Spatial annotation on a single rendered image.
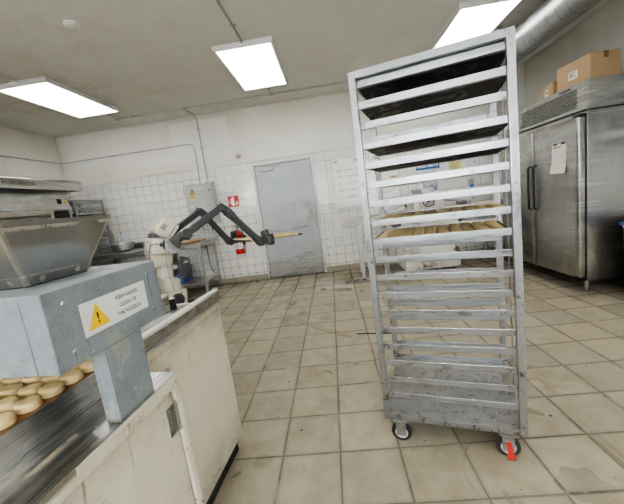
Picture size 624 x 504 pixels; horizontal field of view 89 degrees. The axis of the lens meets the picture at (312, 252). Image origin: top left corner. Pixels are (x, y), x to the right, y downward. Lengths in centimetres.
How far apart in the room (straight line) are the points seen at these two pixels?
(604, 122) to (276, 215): 436
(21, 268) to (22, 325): 14
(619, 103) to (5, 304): 436
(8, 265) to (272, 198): 511
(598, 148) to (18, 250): 415
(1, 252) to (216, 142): 536
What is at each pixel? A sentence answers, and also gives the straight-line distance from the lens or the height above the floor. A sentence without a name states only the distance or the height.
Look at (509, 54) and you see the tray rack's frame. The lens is 159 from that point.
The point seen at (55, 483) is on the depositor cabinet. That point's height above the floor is 84.
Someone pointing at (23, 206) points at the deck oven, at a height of 169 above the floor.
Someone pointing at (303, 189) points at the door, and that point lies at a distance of 572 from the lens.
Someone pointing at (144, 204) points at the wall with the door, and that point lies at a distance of 659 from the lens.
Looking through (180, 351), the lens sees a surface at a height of 76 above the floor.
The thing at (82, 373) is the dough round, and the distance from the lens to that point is 109.
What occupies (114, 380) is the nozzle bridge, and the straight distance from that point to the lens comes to 90.
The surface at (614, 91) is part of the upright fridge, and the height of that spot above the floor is 190.
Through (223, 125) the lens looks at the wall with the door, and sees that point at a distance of 609.
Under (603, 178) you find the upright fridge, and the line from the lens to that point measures 417.
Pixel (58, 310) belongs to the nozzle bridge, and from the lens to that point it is 79.
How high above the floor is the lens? 128
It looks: 9 degrees down
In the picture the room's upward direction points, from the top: 8 degrees counter-clockwise
